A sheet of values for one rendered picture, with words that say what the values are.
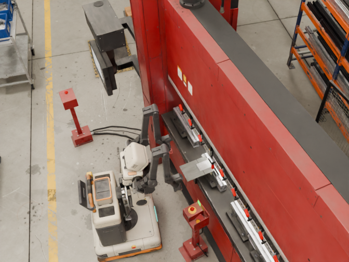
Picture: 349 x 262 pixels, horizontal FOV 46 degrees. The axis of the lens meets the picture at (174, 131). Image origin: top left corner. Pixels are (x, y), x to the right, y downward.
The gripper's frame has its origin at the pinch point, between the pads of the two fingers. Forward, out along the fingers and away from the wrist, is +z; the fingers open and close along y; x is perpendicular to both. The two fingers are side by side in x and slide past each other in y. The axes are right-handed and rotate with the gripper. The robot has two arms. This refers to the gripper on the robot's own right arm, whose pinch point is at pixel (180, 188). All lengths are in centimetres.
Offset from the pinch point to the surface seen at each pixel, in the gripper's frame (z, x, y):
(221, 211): 24.8, -22.0, -22.7
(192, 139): 13, -19, 53
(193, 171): 6.6, -13.8, 14.8
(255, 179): -45, -71, -48
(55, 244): 28, 165, 24
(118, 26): -97, -19, 115
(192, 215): 22.1, 4.3, -16.5
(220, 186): 18.4, -30.3, -3.8
